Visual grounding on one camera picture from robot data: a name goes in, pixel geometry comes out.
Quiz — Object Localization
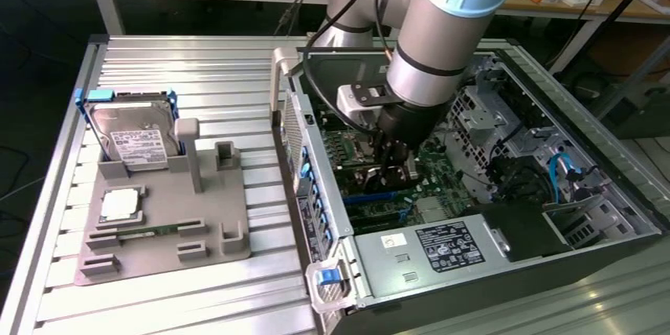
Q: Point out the open black PC case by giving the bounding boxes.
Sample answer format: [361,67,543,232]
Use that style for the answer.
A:
[269,46,670,335]

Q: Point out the blue expansion slot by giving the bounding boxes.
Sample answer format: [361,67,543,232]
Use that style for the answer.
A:
[343,191,397,206]

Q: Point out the dark equipment box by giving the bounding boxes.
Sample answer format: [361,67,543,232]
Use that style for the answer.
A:
[600,86,670,140]

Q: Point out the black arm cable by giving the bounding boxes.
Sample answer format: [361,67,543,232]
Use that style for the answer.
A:
[271,0,391,135]

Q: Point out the grey parts rack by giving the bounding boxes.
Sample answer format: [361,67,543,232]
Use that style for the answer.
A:
[72,118,253,287]

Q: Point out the green motherboard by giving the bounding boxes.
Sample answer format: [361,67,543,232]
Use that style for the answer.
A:
[319,115,475,234]

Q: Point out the hard disk in blue carrier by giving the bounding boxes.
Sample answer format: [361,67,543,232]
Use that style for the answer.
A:
[74,87,183,173]

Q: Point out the black expansion slot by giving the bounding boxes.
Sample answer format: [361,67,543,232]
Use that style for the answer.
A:
[347,211,405,231]

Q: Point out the black plastic shroud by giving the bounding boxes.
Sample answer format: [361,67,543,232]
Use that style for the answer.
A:
[463,201,572,264]

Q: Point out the metal disk bay cage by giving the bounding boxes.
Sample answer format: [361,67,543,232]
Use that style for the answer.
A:
[447,83,526,158]

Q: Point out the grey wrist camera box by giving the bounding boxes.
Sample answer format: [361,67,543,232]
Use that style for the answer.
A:
[336,83,391,133]

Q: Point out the CPU socket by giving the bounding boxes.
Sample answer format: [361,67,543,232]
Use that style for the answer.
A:
[351,131,379,158]

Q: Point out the grey power supply unit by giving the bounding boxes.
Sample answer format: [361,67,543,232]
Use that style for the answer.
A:
[352,215,512,299]

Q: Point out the silver chipset heat sink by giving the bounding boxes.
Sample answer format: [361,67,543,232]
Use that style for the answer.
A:
[415,198,448,224]

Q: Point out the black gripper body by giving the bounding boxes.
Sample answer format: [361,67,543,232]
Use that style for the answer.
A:
[373,101,447,151]

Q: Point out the green RAM stick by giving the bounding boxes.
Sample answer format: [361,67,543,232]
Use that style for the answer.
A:
[117,224,181,239]

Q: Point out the silver CPU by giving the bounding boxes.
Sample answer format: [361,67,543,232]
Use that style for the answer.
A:
[100,189,144,224]

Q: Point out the blue wire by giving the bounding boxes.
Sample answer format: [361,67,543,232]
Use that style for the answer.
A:
[546,152,575,205]

